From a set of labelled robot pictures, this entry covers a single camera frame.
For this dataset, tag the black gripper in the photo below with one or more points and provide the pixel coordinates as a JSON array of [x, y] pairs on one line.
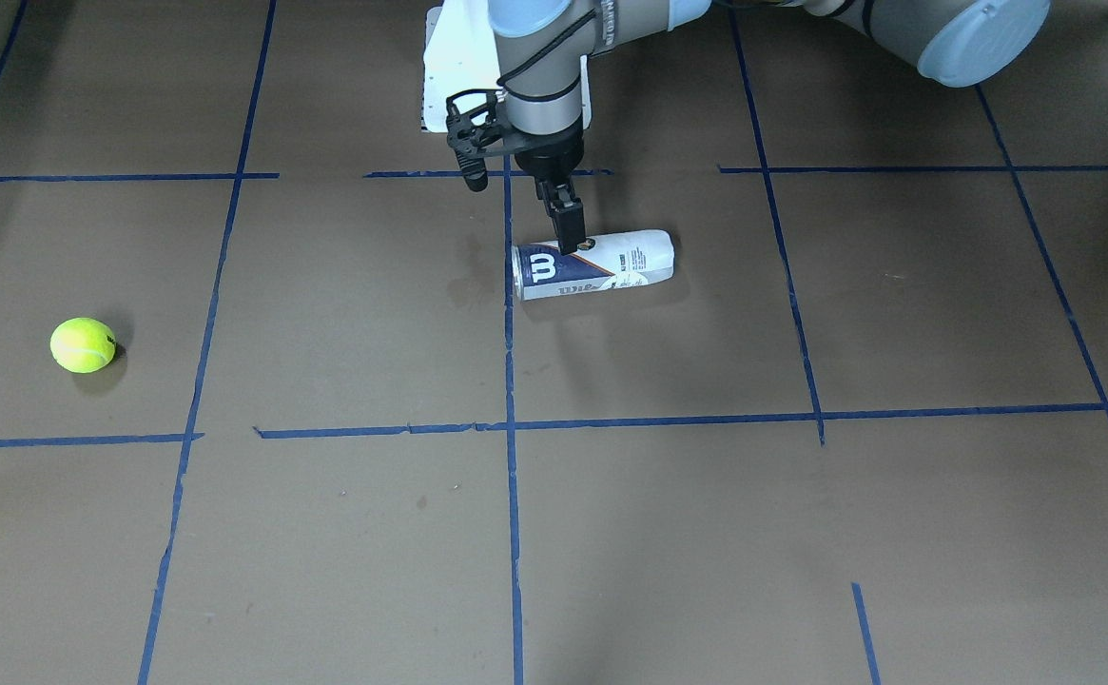
[[551, 158]]

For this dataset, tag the white Wilson tennis ball can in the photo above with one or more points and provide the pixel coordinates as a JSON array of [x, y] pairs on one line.
[[612, 261]]

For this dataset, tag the yellow tennis ball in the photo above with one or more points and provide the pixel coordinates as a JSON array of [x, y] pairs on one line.
[[83, 345]]

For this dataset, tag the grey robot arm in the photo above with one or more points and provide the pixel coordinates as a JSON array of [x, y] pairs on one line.
[[955, 43]]

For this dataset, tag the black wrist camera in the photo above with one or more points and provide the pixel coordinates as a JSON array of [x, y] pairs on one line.
[[475, 120]]

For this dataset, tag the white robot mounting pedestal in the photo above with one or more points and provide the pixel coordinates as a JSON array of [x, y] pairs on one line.
[[458, 67]]

